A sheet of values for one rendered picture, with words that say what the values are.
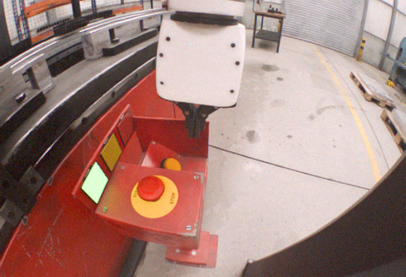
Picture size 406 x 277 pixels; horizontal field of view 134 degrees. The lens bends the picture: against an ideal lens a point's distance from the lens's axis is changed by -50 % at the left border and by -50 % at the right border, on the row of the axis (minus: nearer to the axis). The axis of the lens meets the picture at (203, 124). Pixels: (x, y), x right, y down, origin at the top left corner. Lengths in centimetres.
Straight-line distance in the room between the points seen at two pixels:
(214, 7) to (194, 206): 24
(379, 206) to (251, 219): 91
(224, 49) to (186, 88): 6
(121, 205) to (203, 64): 22
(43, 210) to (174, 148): 34
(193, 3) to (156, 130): 27
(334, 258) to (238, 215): 84
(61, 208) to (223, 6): 47
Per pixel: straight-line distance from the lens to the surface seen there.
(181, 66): 19
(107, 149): 29
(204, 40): 18
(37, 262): 50
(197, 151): 38
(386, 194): 27
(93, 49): 61
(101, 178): 28
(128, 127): 34
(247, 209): 112
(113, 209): 28
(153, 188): 24
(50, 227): 47
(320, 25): 759
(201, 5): 16
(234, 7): 17
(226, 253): 103
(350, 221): 32
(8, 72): 21
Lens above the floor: 101
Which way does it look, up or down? 40 degrees down
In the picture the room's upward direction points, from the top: straight up
